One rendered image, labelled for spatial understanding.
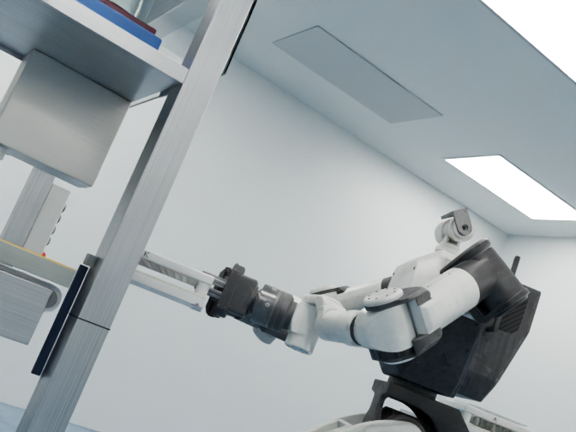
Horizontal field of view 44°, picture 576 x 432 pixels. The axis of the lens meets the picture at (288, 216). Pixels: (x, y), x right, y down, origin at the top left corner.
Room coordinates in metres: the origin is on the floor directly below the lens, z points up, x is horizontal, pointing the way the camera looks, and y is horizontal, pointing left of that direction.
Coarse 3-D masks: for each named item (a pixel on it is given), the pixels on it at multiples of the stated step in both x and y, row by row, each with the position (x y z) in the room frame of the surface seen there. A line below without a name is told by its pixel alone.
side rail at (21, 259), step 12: (0, 240) 1.20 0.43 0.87; (0, 252) 1.20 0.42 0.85; (12, 252) 1.21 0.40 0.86; (24, 252) 1.22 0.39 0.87; (12, 264) 1.22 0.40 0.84; (24, 264) 1.23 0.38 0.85; (36, 264) 1.23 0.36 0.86; (48, 264) 1.24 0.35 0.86; (48, 276) 1.25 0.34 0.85; (60, 276) 1.26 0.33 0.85; (72, 276) 1.27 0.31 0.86
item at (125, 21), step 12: (84, 0) 1.25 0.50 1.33; (96, 0) 1.26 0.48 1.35; (108, 0) 1.28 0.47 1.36; (96, 12) 1.26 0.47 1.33; (108, 12) 1.27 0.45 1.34; (120, 12) 1.30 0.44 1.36; (120, 24) 1.29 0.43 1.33; (132, 24) 1.29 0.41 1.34; (144, 24) 1.32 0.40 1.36; (144, 36) 1.31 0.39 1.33; (156, 36) 1.32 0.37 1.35; (156, 48) 1.32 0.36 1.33
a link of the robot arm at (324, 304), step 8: (304, 296) 1.58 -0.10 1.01; (312, 296) 1.55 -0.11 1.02; (320, 296) 1.53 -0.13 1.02; (312, 304) 1.56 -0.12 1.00; (320, 304) 1.51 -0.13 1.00; (328, 304) 1.50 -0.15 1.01; (336, 304) 1.51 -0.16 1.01; (320, 312) 1.50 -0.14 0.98; (320, 320) 1.49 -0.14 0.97; (320, 328) 1.48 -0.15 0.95; (320, 336) 1.50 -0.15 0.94
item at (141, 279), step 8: (136, 272) 1.53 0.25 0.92; (136, 280) 1.53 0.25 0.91; (144, 280) 1.53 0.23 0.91; (152, 280) 1.53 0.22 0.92; (160, 280) 1.53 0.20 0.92; (144, 288) 1.72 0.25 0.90; (152, 288) 1.56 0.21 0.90; (160, 288) 1.53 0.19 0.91; (168, 288) 1.53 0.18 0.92; (176, 288) 1.53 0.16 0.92; (168, 296) 1.62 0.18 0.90; (176, 296) 1.53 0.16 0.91; (184, 296) 1.53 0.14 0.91; (192, 296) 1.53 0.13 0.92; (200, 296) 1.54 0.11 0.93; (184, 304) 1.74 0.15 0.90; (200, 304) 1.54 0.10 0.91
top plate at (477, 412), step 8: (440, 400) 2.26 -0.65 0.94; (448, 400) 2.18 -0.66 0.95; (456, 408) 2.10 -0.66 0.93; (464, 408) 2.04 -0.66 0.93; (472, 408) 2.04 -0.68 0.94; (480, 416) 2.04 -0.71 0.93; (488, 416) 2.04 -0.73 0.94; (496, 424) 2.08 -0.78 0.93; (504, 424) 2.04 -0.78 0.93; (512, 424) 2.04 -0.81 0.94
